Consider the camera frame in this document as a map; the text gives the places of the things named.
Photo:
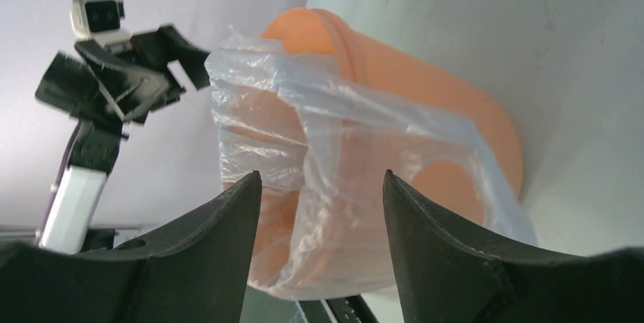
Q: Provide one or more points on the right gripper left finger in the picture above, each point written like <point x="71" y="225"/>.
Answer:
<point x="192" y="269"/>

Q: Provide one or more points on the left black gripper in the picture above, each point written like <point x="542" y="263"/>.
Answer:
<point x="122" y="82"/>

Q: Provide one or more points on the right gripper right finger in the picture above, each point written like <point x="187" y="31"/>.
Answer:
<point x="449" y="269"/>

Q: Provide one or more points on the orange plastic trash bin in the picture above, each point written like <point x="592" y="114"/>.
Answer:
<point x="402" y="124"/>

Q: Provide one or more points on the light blue plastic trash bag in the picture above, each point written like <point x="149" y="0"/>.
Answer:
<point x="327" y="169"/>

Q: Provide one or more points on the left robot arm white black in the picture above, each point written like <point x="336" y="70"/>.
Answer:
<point x="87" y="163"/>

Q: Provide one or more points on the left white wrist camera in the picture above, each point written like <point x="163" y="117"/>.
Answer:
<point x="100" y="20"/>

